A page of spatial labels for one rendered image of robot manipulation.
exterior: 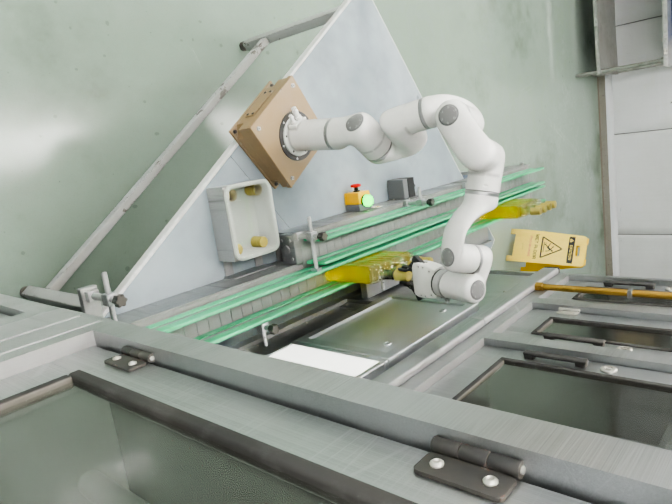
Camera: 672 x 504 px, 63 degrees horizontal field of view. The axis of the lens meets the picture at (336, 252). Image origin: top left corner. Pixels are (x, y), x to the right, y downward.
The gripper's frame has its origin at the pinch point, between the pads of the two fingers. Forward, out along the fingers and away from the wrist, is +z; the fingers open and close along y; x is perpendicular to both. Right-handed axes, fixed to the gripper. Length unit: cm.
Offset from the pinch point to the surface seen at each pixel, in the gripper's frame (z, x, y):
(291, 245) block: 25.9, 23.3, 11.7
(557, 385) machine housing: -52, 2, -18
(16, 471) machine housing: -80, 101, 19
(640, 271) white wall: 243, -539, -152
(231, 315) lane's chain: 17, 49, -2
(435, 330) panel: -15.2, 3.8, -12.6
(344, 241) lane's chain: 31.7, 0.4, 8.0
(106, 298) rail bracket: -2, 82, 14
